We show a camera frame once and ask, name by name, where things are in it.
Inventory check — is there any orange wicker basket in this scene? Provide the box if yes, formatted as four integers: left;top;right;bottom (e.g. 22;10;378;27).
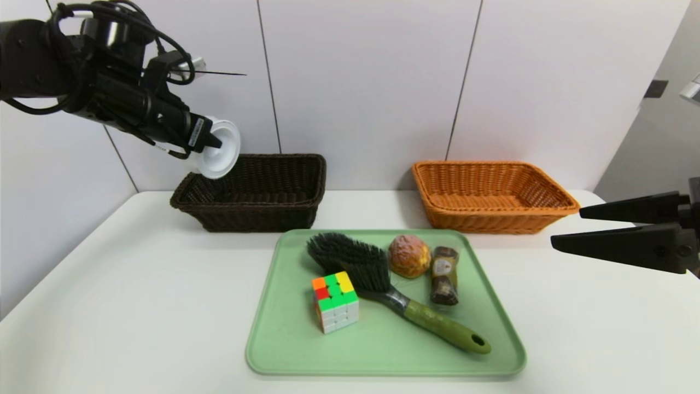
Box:
411;161;580;235

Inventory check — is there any black brush with green handle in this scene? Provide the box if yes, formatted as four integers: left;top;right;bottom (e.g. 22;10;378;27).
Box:
306;232;492;355

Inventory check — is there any colourful puzzle cube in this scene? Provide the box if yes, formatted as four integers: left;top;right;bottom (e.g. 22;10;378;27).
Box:
312;270;360;334

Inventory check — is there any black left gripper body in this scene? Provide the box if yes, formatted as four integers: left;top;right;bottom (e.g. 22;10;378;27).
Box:
145;90;213;153

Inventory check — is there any light green plastic tray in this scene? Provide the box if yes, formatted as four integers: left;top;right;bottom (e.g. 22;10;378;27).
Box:
246;229;527;376

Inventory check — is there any round golden bread bun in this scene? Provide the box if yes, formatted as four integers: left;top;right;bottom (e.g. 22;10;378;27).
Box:
388;234;431;279

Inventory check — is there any wrapped chocolate roll snack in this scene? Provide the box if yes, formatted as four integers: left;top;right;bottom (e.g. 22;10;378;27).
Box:
430;246;460;306

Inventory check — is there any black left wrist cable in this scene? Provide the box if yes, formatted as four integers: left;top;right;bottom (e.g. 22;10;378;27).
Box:
49;2;195;85

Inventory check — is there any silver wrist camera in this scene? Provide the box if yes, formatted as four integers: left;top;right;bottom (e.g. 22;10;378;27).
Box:
680;76;700;106
170;56;207;80

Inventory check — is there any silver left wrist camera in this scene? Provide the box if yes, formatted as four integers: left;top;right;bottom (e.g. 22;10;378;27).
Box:
170;56;207;80

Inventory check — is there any dark brown wicker basket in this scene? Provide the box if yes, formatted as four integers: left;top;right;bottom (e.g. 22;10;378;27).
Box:
170;154;327;233

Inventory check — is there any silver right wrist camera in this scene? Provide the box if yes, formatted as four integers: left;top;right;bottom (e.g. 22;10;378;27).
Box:
680;76;700;106

